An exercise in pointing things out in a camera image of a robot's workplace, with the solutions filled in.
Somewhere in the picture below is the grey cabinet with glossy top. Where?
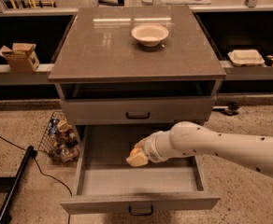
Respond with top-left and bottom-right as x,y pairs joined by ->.
48,6 -> 227,142

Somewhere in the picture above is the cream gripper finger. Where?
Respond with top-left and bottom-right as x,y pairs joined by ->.
135,137 -> 149,148
126,152 -> 149,167

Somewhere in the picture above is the white foam takeout container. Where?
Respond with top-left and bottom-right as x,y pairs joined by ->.
227,49 -> 265,67

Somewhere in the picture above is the black metal stand leg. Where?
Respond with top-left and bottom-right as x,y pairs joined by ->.
0,146 -> 37,224

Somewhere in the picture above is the black caster wheel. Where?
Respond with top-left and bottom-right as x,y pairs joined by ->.
226,103 -> 240,116

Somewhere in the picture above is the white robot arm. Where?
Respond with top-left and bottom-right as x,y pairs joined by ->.
126,121 -> 273,177

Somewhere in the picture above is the black floor cable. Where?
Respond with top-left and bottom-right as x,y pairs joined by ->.
0,122 -> 73,224

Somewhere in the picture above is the orange fruit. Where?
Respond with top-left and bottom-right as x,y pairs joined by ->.
130,147 -> 140,157

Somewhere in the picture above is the open grey middle drawer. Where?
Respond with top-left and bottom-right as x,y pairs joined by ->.
61,124 -> 220,216

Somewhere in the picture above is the closed grey upper drawer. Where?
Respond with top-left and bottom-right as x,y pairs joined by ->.
61,97 -> 215,125

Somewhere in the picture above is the small cardboard box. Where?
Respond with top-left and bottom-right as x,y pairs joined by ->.
0,43 -> 39,73

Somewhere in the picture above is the wire basket with snacks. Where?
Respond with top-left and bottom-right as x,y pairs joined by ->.
37,111 -> 79,162

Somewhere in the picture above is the white paper bowl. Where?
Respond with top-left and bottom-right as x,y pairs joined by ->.
131,24 -> 168,47

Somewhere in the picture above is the yellow black tape roll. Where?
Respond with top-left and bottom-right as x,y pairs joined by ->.
265,55 -> 273,66

